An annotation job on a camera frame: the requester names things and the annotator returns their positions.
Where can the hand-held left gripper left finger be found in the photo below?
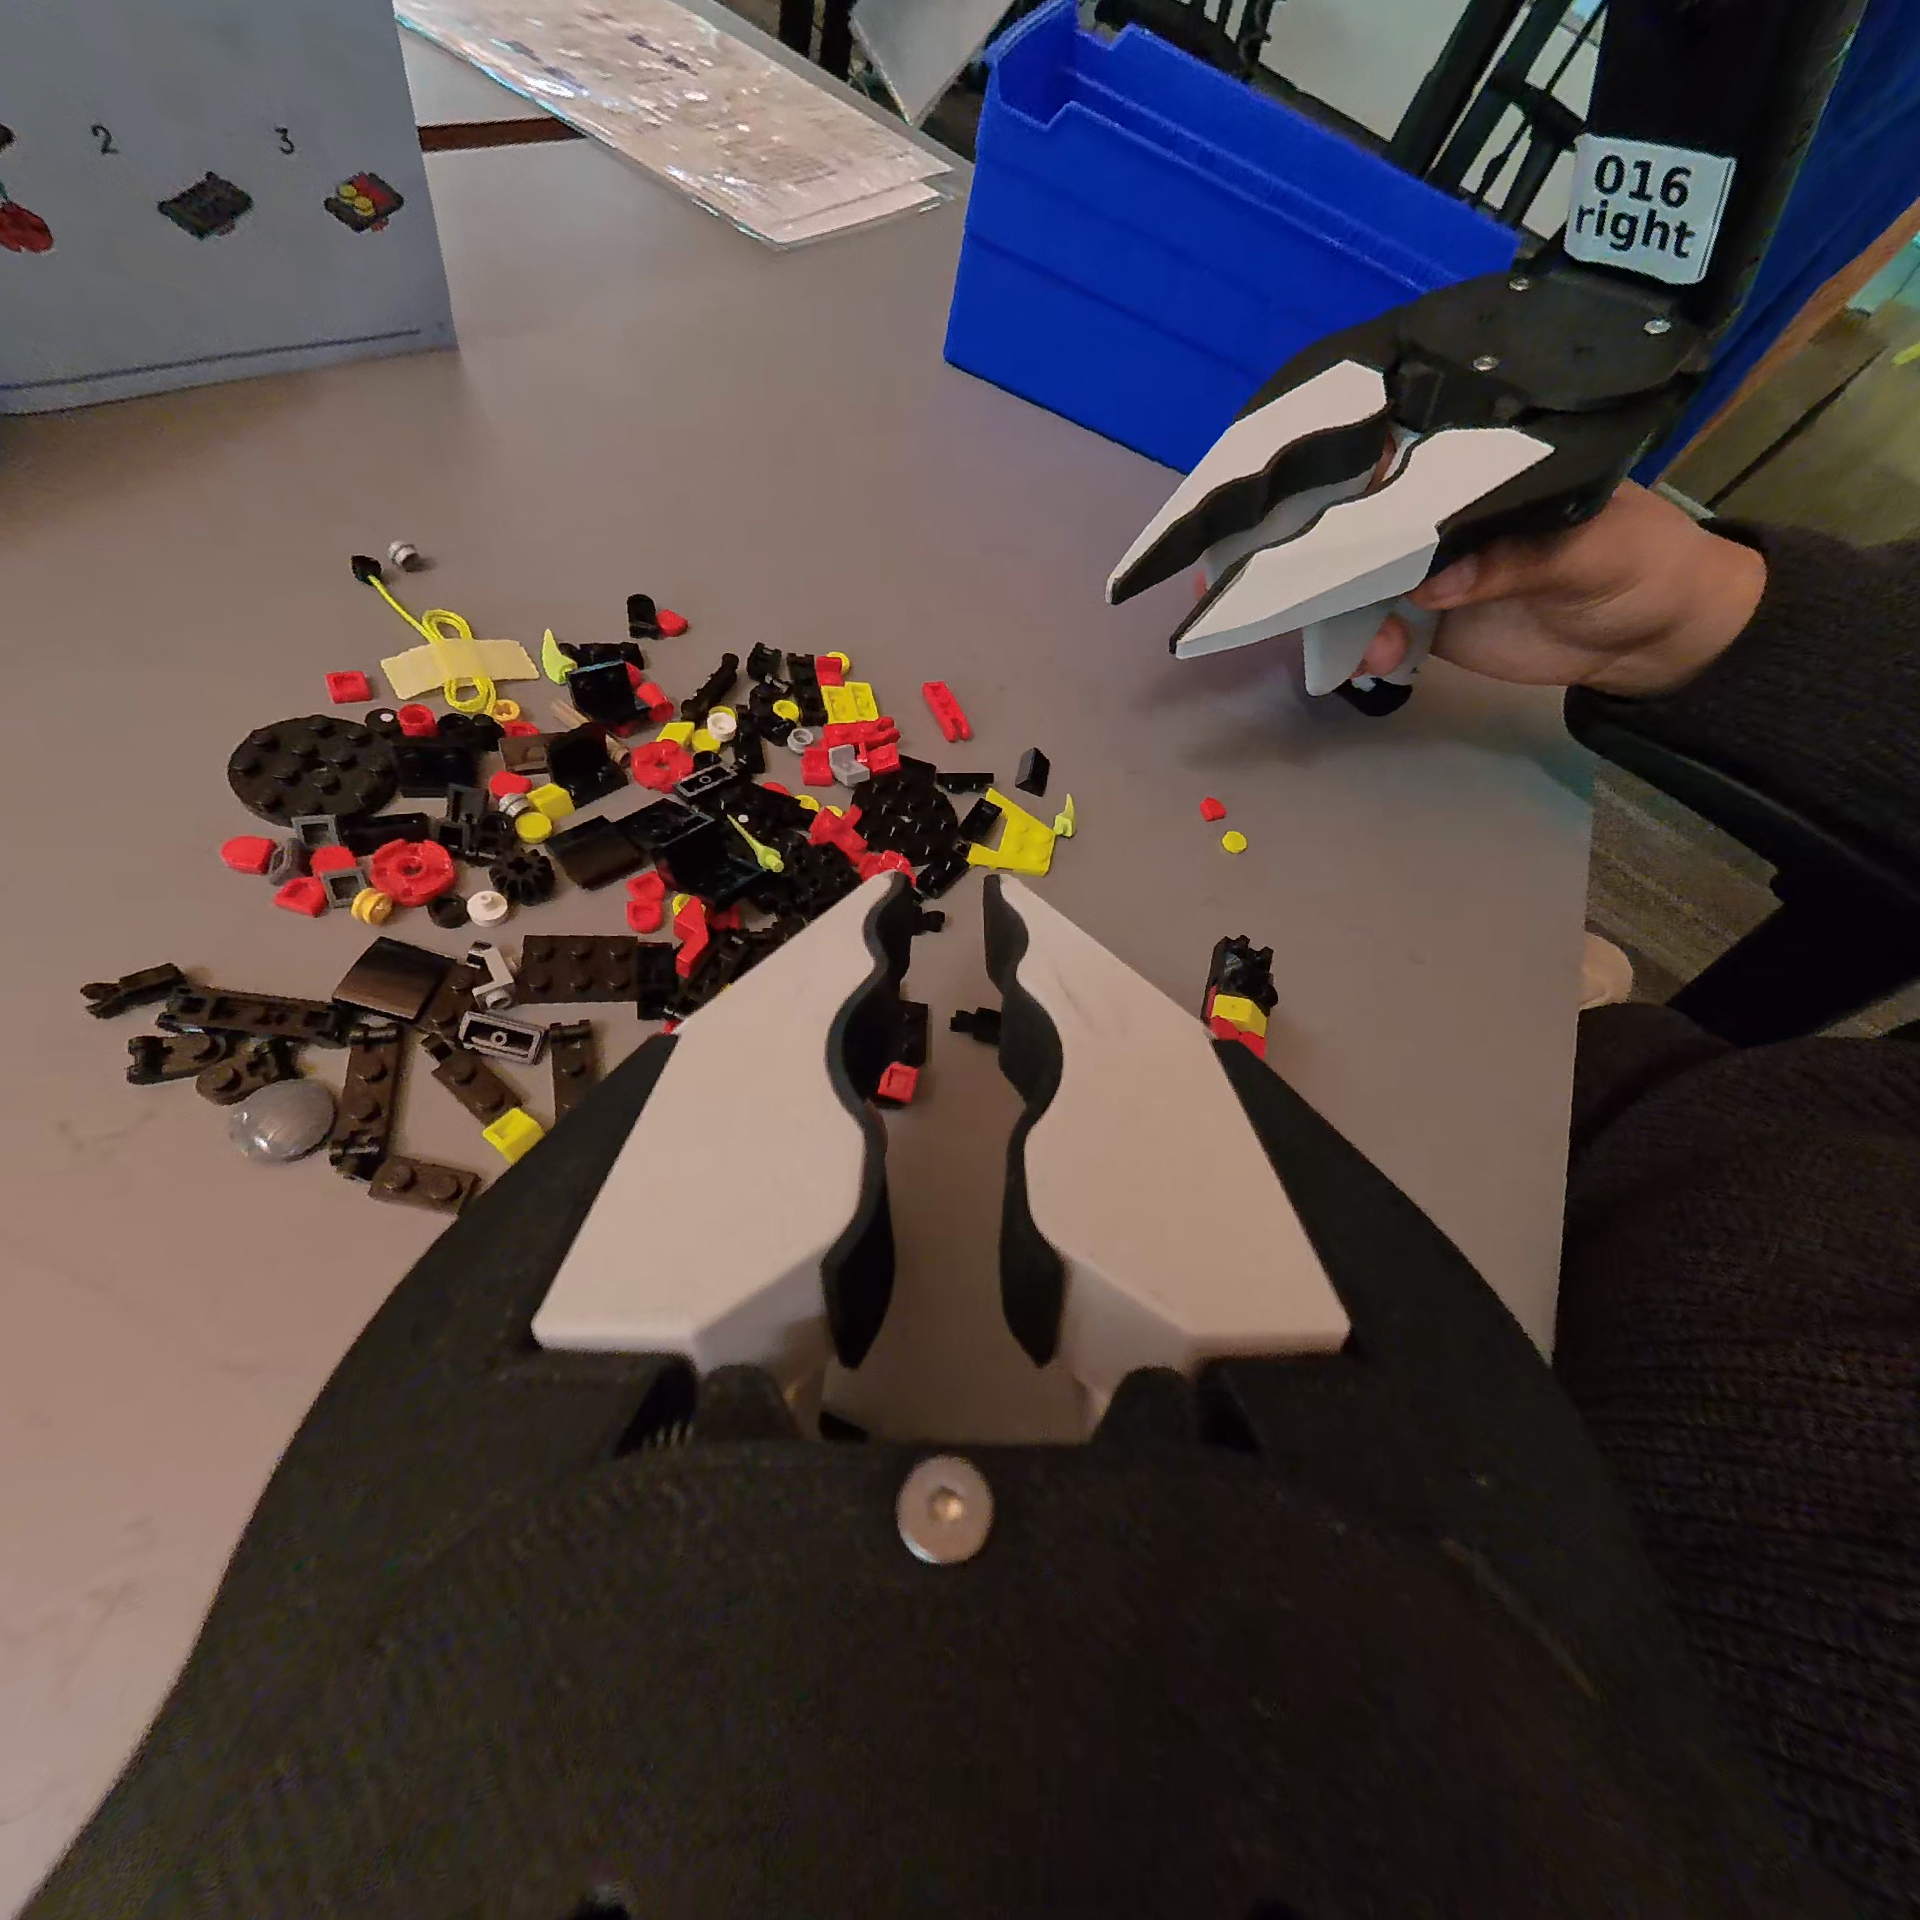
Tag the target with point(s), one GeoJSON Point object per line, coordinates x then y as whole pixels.
{"type": "Point", "coordinates": [705, 1199]}

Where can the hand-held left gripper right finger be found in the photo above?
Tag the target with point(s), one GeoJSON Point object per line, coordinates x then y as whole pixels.
{"type": "Point", "coordinates": [1170, 1199]}

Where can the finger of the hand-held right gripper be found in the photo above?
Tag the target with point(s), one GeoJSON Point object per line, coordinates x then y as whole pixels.
{"type": "Point", "coordinates": [1351, 555]}
{"type": "Point", "coordinates": [1274, 436]}

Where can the black yellow red lego assembly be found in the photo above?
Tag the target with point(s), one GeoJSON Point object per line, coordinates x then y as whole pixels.
{"type": "Point", "coordinates": [1241, 998]}

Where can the pile of lego pieces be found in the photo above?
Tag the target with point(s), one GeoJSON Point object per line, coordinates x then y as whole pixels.
{"type": "Point", "coordinates": [312, 764]}

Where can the pale blue instruction booklet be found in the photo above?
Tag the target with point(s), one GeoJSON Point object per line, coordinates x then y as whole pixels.
{"type": "Point", "coordinates": [226, 285]}

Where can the person's right forearm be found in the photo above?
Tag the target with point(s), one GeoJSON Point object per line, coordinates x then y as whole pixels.
{"type": "Point", "coordinates": [1846, 674]}

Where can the small red lego brick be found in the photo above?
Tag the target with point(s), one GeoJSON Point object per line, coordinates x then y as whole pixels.
{"type": "Point", "coordinates": [895, 1078]}

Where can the black lego clip plate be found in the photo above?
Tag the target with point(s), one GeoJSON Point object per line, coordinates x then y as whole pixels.
{"type": "Point", "coordinates": [973, 1023]}

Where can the person's right hand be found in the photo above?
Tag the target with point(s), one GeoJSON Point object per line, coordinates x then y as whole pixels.
{"type": "Point", "coordinates": [1621, 598]}

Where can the blue plastic bin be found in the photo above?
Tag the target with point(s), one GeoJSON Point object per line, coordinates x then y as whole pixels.
{"type": "Point", "coordinates": [1111, 285]}

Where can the person's tan shoe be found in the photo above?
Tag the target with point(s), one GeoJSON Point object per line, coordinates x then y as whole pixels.
{"type": "Point", "coordinates": [1604, 969]}

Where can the clear plastic bag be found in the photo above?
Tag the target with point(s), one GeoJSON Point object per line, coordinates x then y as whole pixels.
{"type": "Point", "coordinates": [705, 106]}

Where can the wooden post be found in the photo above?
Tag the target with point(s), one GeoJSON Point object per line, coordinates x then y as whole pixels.
{"type": "Point", "coordinates": [1783, 389]}

